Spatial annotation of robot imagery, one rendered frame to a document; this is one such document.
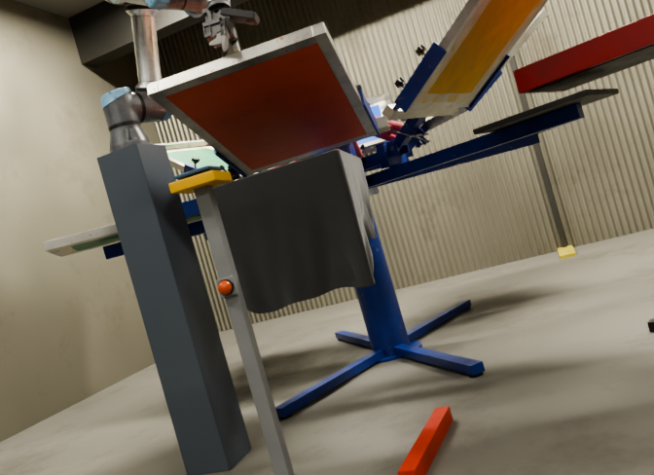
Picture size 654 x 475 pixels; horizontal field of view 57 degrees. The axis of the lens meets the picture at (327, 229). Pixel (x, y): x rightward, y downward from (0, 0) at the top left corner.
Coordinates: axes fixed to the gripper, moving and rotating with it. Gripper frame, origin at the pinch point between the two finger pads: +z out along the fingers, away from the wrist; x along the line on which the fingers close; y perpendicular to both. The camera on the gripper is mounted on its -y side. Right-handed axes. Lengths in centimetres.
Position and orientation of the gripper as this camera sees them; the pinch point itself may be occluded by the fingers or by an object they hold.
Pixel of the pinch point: (235, 60)
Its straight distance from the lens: 193.2
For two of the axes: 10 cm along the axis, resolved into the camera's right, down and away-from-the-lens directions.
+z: 2.0, 9.5, -2.6
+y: -9.4, 2.6, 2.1
